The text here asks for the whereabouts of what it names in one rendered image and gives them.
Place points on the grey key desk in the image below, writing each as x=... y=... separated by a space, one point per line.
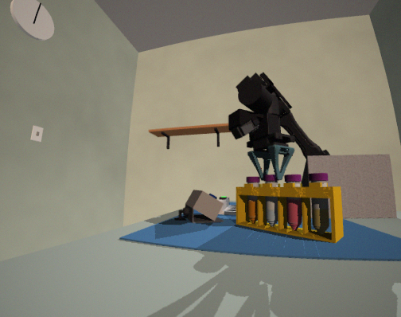
x=207 y=204

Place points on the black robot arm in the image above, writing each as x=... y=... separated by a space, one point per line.
x=254 y=96

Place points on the blue flat mat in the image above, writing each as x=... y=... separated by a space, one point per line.
x=358 y=243

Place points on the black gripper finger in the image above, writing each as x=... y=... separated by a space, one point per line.
x=282 y=150
x=253 y=155

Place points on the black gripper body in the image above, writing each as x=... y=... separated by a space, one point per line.
x=261 y=144

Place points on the purple screw cap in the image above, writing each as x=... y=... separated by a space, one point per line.
x=270 y=177
x=318 y=177
x=293 y=178
x=253 y=179

